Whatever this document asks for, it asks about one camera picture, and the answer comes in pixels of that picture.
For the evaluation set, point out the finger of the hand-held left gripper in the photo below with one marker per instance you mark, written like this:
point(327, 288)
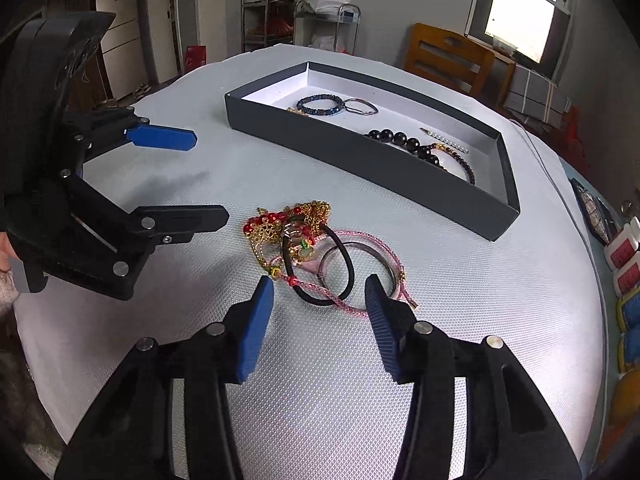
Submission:
point(180, 220)
point(160, 137)

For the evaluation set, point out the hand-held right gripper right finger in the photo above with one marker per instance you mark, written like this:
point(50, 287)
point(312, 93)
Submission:
point(382, 330)

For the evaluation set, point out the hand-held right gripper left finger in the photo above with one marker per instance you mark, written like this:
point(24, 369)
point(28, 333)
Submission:
point(252, 330)

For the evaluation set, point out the large silver bangle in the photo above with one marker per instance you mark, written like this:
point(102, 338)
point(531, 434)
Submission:
point(360, 244)

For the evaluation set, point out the dark grey shallow box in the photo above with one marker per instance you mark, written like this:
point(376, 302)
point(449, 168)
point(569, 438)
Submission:
point(350, 157)

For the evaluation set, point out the pearl hair clip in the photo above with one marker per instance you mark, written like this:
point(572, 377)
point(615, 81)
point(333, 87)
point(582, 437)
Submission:
point(445, 141)

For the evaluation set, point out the person's left forearm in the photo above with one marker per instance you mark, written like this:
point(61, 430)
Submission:
point(7, 290)

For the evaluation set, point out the person's left hand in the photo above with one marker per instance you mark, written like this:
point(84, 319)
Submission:
point(4, 247)

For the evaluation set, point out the small red bag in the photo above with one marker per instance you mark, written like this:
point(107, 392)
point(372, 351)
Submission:
point(196, 59)

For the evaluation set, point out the white refrigerator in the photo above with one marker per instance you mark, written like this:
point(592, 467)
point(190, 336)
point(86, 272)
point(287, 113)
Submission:
point(120, 35)

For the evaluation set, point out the metal shelf rack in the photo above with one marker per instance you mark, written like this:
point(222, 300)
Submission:
point(270, 20)

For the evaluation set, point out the black patterned case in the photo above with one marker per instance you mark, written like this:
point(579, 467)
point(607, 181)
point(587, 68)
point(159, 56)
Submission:
point(595, 210)

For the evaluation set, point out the red plastic bag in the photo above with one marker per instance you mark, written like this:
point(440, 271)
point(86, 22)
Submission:
point(575, 132)

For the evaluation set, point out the wooden chair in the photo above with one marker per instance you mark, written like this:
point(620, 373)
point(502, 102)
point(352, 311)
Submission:
point(440, 60)

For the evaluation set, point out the grey plaid cushion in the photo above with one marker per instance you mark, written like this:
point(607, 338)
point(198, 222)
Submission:
point(535, 92)

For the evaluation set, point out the bowl on windowsill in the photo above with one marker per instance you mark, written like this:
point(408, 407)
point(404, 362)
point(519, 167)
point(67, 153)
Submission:
point(505, 44)

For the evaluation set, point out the window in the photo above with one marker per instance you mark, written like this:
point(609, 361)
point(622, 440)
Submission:
point(520, 10)

